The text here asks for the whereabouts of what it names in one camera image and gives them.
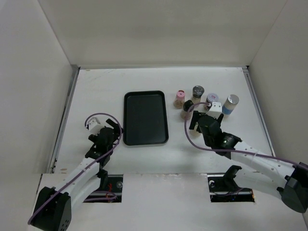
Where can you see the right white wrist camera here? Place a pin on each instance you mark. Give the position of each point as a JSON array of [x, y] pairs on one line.
[[215, 110]]

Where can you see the black rectangular plastic tray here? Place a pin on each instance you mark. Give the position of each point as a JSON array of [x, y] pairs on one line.
[[145, 118]]

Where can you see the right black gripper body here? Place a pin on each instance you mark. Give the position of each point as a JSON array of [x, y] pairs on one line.
[[207, 141]]

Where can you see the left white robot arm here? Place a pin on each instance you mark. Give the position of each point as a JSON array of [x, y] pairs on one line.
[[54, 206]]

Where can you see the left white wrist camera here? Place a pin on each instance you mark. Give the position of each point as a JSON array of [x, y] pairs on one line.
[[93, 125]]

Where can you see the silver cap blue label bottle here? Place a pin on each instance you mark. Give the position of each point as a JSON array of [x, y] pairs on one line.
[[230, 104]]

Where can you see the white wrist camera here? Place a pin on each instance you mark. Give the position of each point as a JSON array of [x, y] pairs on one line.
[[93, 125], [215, 110]]

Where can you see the red label spice jar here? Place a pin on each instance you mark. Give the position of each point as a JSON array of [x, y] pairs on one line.
[[212, 97]]

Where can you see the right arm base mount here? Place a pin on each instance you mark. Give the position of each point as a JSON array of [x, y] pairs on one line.
[[223, 189]]

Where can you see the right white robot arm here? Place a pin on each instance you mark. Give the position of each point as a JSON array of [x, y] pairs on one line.
[[281, 178]]

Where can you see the grey cap pepper grinder bottle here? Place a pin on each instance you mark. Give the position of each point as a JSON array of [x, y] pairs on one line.
[[197, 93]]

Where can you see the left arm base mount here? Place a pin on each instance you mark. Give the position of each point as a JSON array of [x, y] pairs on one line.
[[109, 191]]

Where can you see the small black cap spice bottle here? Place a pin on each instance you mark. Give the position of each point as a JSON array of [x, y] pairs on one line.
[[185, 114]]

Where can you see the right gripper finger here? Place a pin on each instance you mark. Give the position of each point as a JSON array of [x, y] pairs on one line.
[[220, 118], [194, 121]]

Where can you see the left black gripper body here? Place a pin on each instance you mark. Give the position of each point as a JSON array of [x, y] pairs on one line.
[[109, 148]]

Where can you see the pink cap spice bottle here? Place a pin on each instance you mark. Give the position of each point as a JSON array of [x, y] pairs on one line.
[[179, 99]]

